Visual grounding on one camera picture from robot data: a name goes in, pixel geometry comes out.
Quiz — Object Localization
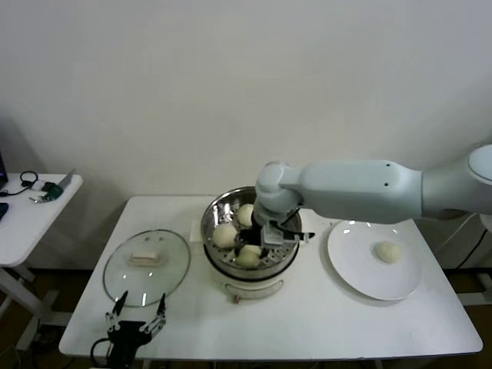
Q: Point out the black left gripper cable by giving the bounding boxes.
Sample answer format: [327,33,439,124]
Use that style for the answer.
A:
[90,337,112,366]

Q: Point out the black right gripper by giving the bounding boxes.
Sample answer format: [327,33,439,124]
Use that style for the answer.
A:
[231,217,272,263]

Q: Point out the white power cable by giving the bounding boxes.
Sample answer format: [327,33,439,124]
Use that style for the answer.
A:
[436,214,477,251]

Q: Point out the white side table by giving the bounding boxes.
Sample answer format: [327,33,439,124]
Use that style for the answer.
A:
[0,172,85,351]

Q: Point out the green tool holder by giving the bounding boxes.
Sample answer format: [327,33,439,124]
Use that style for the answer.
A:
[42,182,65,201]

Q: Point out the dark laptop edge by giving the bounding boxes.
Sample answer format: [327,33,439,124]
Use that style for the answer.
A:
[0,148,9,191]

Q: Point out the stainless steel steamer basket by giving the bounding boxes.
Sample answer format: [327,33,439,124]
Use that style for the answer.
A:
[201,187,304,281]

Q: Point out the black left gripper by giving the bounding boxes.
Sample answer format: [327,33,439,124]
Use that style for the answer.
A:
[105,290,168,366]

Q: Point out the white metal stand base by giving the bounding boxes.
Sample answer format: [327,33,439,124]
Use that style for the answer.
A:
[459,268,492,307]

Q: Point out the grey hand saw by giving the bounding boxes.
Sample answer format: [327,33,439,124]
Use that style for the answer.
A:
[57,168,77,191]

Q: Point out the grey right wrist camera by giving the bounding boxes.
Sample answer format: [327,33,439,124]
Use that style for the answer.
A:
[263,226,286,251]

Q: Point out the black looped cable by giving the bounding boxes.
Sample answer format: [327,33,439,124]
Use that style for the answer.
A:
[0,171,39,198]

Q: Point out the white ceramic plate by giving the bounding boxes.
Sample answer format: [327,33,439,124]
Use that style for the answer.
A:
[325,218,422,305]

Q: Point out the glass lid with cream handle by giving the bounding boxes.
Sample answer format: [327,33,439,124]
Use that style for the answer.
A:
[103,229,192,308]

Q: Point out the black power cable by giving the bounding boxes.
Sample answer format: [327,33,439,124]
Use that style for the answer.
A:
[455,226,492,270]

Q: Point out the white steamed baozi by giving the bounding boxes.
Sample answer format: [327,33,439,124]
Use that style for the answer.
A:
[237,203,255,227]
[374,241,403,265]
[234,244,262,269]
[212,223,238,248]

